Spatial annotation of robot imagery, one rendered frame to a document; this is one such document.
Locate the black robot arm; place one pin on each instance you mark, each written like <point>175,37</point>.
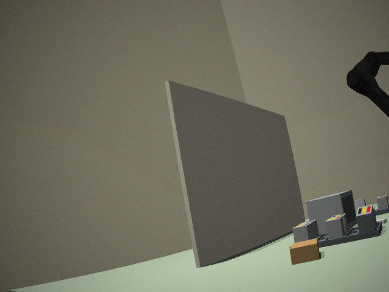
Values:
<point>362,79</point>

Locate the tan cardboard box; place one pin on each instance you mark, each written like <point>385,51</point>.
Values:
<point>305,251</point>

